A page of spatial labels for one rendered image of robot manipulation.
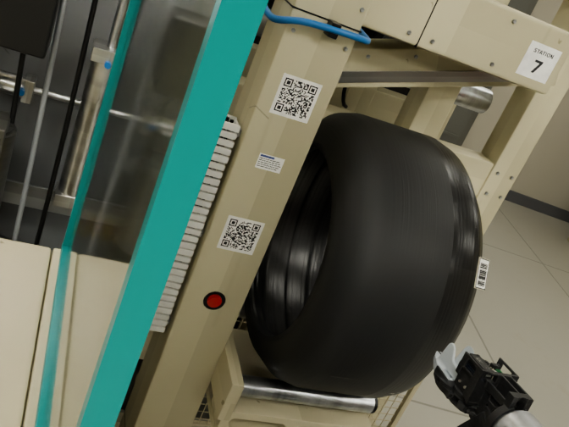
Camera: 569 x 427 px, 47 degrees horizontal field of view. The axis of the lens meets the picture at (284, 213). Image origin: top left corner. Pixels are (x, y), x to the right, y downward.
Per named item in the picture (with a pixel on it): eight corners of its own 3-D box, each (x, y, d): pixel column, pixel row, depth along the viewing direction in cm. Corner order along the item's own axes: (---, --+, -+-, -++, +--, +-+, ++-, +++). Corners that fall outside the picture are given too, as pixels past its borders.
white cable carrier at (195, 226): (147, 330, 134) (223, 121, 115) (146, 315, 138) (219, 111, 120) (168, 334, 136) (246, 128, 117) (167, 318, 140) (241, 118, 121)
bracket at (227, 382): (216, 420, 133) (232, 385, 130) (197, 303, 167) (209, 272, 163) (231, 422, 135) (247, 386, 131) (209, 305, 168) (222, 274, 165)
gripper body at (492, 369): (499, 355, 105) (545, 403, 94) (477, 399, 107) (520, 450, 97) (461, 348, 102) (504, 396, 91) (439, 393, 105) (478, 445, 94)
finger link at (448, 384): (453, 366, 109) (480, 399, 101) (449, 375, 110) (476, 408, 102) (430, 363, 107) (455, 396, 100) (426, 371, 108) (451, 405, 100)
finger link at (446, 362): (449, 329, 112) (477, 361, 104) (435, 358, 114) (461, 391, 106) (433, 327, 111) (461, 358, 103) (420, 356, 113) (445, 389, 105)
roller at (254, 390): (235, 370, 137) (229, 374, 140) (234, 392, 134) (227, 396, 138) (378, 391, 149) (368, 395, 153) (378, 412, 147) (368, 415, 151)
